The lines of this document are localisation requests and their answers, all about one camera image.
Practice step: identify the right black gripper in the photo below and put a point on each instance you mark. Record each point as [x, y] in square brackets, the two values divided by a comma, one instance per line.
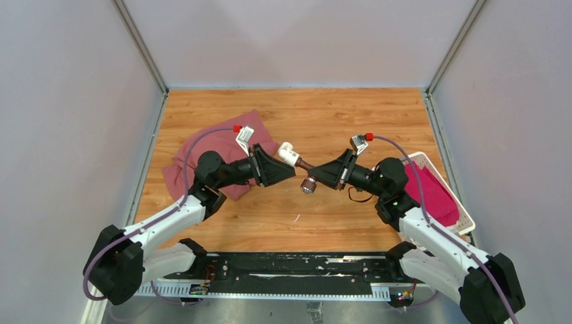
[336, 173]

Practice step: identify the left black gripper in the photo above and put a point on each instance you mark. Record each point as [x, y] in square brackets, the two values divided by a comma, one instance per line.
[266, 170]

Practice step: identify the white pipe elbow fitting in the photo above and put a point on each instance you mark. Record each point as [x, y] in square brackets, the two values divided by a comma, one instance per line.
[287, 154]

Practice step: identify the brown metal water faucet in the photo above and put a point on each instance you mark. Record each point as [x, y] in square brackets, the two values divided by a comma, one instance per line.
[308, 185]

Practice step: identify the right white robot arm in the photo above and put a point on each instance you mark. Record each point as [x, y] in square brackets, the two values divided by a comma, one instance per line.
[485, 287]

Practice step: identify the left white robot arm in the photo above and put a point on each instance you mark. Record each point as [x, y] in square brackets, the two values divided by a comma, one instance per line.
[123, 259]

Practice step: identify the dusty pink cloth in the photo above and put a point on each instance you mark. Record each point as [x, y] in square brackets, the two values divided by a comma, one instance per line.
[222, 142]

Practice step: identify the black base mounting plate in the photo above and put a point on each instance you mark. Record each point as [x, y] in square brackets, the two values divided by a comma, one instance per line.
[295, 271]

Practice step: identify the magenta cloth in basket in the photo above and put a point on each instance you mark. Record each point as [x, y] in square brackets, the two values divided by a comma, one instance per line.
[440, 204]

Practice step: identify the white plastic basket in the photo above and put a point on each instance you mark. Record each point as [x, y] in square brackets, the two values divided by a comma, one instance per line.
[465, 223]

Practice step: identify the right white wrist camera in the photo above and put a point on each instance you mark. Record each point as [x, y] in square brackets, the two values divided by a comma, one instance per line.
[358, 143]

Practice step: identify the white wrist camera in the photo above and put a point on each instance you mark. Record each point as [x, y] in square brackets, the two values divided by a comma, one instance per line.
[358, 143]
[243, 137]

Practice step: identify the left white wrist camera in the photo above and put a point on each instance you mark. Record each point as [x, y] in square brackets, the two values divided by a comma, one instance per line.
[243, 137]

